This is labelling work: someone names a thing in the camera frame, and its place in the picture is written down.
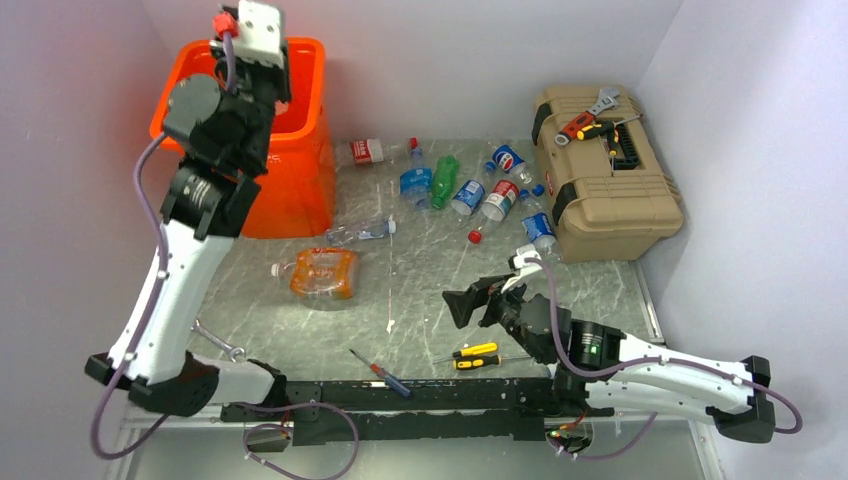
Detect blue label clear bottle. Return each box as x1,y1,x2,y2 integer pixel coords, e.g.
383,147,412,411
450,179,486,216

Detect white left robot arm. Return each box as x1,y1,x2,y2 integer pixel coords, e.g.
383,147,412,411
84,60,291,420

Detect crushed orange label bottle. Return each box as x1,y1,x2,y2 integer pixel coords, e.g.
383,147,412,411
270,247,360,311

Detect yellow black screwdriver on toolbox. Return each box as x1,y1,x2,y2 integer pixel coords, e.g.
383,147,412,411
576,114,643,140

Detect blue label crushed bottle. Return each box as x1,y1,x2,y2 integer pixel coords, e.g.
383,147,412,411
399,146,433,210

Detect green plastic bottle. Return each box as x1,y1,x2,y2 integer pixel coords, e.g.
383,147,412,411
430,155,459,210

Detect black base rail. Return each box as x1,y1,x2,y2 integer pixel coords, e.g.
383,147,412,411
221,376,614,446

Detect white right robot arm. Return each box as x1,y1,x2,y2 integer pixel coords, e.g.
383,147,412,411
441,275,777,444

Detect clear bottle white cap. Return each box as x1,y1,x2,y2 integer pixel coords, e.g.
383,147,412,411
324,216,397,247

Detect silver adjustable wrench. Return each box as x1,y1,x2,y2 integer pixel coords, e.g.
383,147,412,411
586,86,620,117

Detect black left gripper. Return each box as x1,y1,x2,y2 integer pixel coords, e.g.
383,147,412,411
209,33,293,171

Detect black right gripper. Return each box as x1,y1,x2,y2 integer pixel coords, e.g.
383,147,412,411
442,271,547,363

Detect red white label bottle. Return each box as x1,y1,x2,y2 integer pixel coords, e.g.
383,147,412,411
467,180,519,245

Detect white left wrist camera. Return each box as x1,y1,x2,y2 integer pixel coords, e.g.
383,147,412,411
209,1,288,68

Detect black yellow screwdriver on table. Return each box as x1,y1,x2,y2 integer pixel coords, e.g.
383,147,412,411
452,355,532,371

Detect blue label bottle by toolbox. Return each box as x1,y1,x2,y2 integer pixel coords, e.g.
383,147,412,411
518,189,562,262

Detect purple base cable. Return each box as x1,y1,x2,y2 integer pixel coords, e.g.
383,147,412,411
242,402,360,480

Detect orange plastic bin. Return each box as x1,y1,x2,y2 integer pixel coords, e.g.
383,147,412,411
150,38,336,240

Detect tan plastic toolbox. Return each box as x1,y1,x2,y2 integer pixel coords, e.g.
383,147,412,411
531,85,684,263

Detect pepsi label bottle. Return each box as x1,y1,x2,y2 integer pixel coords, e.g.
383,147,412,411
483,142,534,188

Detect red label clear bottle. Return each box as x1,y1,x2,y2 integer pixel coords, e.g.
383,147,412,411
335,137,418,166

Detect red blue screwdriver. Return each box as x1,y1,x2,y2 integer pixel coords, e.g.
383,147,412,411
350,349,413,398

